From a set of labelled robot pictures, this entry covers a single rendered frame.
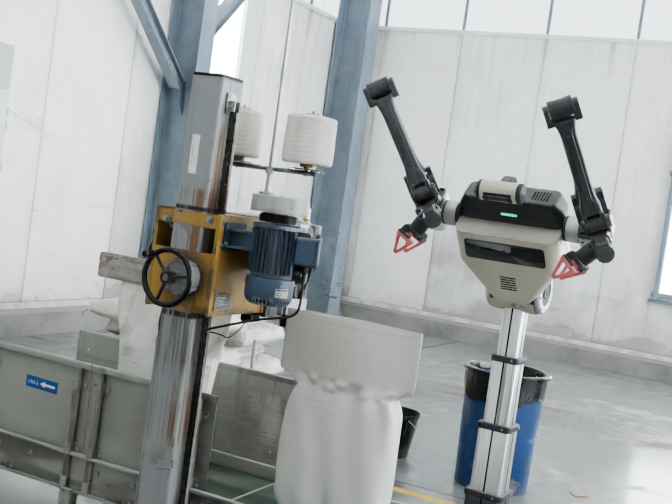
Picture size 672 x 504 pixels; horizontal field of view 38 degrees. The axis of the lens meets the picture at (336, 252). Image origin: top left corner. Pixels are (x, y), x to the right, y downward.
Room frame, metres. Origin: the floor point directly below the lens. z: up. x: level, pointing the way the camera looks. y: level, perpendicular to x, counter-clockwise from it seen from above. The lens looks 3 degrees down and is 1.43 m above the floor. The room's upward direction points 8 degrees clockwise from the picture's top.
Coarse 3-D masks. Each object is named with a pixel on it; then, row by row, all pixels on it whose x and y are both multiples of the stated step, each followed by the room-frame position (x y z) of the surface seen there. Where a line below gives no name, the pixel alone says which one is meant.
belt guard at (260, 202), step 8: (256, 200) 2.97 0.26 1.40; (264, 200) 2.95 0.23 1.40; (272, 200) 2.94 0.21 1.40; (280, 200) 2.94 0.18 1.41; (288, 200) 2.94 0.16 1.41; (296, 200) 2.95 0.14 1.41; (304, 200) 2.98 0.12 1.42; (256, 208) 2.97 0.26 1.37; (264, 208) 2.95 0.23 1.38; (272, 208) 2.94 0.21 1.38; (280, 208) 2.94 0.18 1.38; (288, 208) 2.94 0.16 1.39; (296, 208) 2.96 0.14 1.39; (304, 208) 2.98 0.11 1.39; (304, 216) 2.99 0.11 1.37
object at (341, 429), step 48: (288, 336) 3.31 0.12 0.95; (336, 336) 3.19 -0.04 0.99; (384, 336) 3.15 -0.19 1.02; (336, 384) 3.17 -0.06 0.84; (384, 384) 3.14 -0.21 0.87; (288, 432) 3.24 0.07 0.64; (336, 432) 3.15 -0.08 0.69; (384, 432) 3.11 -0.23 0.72; (288, 480) 3.22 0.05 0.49; (336, 480) 3.13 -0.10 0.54; (384, 480) 3.12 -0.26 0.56
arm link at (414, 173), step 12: (396, 96) 3.35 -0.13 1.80; (384, 108) 3.34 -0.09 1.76; (396, 120) 3.34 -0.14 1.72; (396, 132) 3.33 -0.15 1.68; (396, 144) 3.34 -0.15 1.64; (408, 144) 3.33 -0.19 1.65; (408, 156) 3.33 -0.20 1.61; (408, 168) 3.33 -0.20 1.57; (420, 168) 3.33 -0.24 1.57; (408, 180) 3.33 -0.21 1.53; (420, 180) 3.32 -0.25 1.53; (420, 192) 3.32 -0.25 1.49; (432, 192) 3.32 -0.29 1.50
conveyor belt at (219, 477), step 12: (216, 468) 3.62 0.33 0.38; (228, 468) 3.64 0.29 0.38; (216, 480) 3.47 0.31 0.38; (228, 480) 3.50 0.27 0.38; (240, 480) 3.52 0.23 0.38; (252, 480) 3.54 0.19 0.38; (264, 480) 3.56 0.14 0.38; (216, 492) 3.34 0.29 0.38; (228, 492) 3.36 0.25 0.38; (240, 492) 3.38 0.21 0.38; (252, 492) 3.39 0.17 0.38; (264, 492) 3.41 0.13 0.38
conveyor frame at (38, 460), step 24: (0, 432) 3.59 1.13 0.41; (0, 456) 3.60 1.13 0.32; (24, 456) 3.55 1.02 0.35; (48, 456) 3.50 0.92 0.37; (72, 456) 3.45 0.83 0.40; (216, 456) 3.71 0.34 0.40; (48, 480) 3.50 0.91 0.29; (72, 480) 3.45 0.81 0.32; (96, 480) 3.40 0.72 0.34; (120, 480) 3.36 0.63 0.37
